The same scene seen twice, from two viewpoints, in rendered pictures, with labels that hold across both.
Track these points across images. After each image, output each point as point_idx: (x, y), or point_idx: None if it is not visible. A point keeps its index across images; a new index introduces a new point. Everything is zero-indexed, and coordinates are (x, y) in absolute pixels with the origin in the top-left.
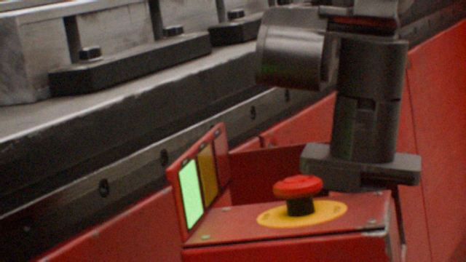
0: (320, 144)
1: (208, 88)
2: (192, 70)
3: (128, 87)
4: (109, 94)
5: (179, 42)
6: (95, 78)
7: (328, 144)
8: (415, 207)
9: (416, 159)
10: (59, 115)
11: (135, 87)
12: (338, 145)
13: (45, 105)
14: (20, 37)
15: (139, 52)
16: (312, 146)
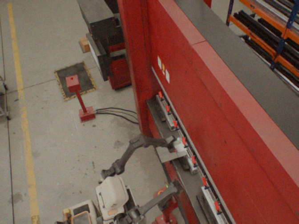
0: (168, 204)
1: (195, 214)
2: (195, 210)
3: (193, 199)
4: (191, 195)
5: (207, 218)
6: (196, 196)
7: (167, 205)
8: None
9: (159, 209)
10: (185, 185)
11: (191, 199)
12: None
13: (195, 190)
14: (200, 188)
15: (202, 207)
16: (167, 202)
